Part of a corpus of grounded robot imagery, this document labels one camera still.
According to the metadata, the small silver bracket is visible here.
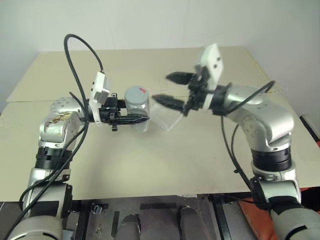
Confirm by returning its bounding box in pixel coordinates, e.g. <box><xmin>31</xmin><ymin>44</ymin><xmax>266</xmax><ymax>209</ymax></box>
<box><xmin>91</xmin><ymin>202</ymin><xmax>103</xmax><ymax>215</ymax></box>

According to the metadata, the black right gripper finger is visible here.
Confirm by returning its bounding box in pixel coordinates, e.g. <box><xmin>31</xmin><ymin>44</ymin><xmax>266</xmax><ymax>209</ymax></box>
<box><xmin>152</xmin><ymin>93</ymin><xmax>189</xmax><ymax>111</ymax></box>
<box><xmin>165</xmin><ymin>71</ymin><xmax>195</xmax><ymax>86</ymax></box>

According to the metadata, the dark grey rounded shape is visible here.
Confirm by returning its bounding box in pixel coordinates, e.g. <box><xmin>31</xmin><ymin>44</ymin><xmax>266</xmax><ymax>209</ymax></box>
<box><xmin>178</xmin><ymin>205</ymin><xmax>199</xmax><ymax>240</ymax></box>
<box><xmin>116</xmin><ymin>214</ymin><xmax>141</xmax><ymax>240</ymax></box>

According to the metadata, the grey jar lid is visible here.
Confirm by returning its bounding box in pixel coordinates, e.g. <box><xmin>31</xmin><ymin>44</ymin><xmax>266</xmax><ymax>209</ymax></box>
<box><xmin>124</xmin><ymin>86</ymin><xmax>152</xmax><ymax>113</ymax></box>

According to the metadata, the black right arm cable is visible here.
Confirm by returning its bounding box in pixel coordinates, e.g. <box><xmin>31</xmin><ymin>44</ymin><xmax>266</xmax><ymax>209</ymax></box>
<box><xmin>220</xmin><ymin>80</ymin><xmax>276</xmax><ymax>204</ymax></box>

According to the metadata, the black metal table frame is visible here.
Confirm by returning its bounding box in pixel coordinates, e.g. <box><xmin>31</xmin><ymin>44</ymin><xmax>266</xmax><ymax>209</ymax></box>
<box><xmin>0</xmin><ymin>192</ymin><xmax>276</xmax><ymax>240</ymax></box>

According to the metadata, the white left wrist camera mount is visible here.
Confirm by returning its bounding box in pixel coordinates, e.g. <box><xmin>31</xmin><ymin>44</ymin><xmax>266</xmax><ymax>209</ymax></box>
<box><xmin>87</xmin><ymin>71</ymin><xmax>111</xmax><ymax>125</ymax></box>

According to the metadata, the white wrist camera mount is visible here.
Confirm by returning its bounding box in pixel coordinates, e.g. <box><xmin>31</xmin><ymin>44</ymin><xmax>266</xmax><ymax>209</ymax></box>
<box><xmin>193</xmin><ymin>43</ymin><xmax>225</xmax><ymax>92</ymax></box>
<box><xmin>87</xmin><ymin>71</ymin><xmax>111</xmax><ymax>125</ymax></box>

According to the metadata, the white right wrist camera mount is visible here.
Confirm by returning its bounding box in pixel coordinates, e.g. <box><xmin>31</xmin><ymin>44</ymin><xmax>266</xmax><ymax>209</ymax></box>
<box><xmin>193</xmin><ymin>43</ymin><xmax>225</xmax><ymax>92</ymax></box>

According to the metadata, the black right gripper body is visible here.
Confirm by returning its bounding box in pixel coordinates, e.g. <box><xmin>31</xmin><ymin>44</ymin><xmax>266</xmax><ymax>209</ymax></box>
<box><xmin>183</xmin><ymin>65</ymin><xmax>215</xmax><ymax>118</ymax></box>

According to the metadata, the orange red object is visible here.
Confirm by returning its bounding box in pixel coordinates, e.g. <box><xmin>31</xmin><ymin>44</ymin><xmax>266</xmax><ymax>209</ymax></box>
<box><xmin>237</xmin><ymin>186</ymin><xmax>276</xmax><ymax>240</ymax></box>

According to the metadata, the clear jar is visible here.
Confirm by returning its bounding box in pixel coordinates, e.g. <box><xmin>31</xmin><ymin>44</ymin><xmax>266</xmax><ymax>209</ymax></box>
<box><xmin>125</xmin><ymin>103</ymin><xmax>151</xmax><ymax>133</ymax></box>

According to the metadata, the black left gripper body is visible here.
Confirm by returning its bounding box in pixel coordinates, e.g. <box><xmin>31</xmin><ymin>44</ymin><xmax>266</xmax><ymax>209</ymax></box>
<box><xmin>98</xmin><ymin>92</ymin><xmax>121</xmax><ymax>132</ymax></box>

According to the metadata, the clear plastic bag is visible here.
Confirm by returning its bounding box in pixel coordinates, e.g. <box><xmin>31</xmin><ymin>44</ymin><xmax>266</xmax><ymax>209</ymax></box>
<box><xmin>149</xmin><ymin>99</ymin><xmax>185</xmax><ymax>133</ymax></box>

